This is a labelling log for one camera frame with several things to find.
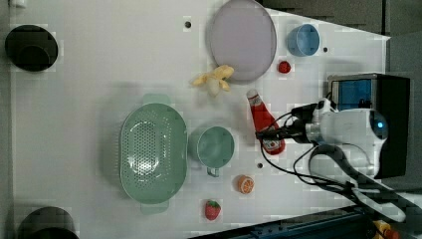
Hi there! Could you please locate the red ketchup bottle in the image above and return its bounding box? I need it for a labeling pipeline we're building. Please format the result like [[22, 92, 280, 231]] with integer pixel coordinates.
[[246, 90, 286, 155]]

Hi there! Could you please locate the strawberry toy near orange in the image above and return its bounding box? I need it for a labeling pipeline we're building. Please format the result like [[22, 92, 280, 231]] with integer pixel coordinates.
[[204, 200, 221, 221]]

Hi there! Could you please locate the black toaster oven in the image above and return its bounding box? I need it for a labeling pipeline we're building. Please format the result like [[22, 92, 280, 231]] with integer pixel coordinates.
[[327, 74, 410, 179]]

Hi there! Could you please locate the blue bowl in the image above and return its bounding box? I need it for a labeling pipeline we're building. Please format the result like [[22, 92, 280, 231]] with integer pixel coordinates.
[[287, 24, 320, 57]]

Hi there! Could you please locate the peeled banana toy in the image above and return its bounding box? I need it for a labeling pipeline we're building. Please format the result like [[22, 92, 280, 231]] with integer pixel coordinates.
[[191, 65, 235, 98]]

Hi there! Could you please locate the purple round plate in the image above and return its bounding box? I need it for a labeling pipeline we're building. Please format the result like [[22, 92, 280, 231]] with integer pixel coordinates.
[[208, 0, 277, 82]]

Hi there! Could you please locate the strawberry toy near plate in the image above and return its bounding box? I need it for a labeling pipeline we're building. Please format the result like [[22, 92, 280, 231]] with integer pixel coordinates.
[[278, 61, 292, 74]]

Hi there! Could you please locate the green mug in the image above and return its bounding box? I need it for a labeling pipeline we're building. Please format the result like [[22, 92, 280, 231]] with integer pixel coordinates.
[[188, 125, 235, 177]]

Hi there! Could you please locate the black cylinder cup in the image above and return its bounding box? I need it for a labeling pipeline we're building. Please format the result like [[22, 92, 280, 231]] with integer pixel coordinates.
[[5, 25, 59, 72], [17, 206, 80, 239]]

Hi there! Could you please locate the orange slice toy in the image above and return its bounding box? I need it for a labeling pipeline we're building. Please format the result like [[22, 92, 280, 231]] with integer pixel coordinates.
[[238, 175, 255, 194]]

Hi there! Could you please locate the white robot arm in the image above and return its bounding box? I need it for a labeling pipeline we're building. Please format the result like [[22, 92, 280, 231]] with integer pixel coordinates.
[[256, 99, 421, 222]]

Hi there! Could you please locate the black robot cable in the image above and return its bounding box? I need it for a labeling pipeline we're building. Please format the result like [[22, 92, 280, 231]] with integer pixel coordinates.
[[259, 112, 372, 200]]

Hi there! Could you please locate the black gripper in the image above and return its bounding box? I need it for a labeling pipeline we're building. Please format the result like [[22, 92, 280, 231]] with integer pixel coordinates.
[[255, 104, 317, 143]]

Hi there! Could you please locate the green oval strainer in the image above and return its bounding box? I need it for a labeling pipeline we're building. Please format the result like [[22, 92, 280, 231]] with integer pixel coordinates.
[[119, 94, 188, 215]]

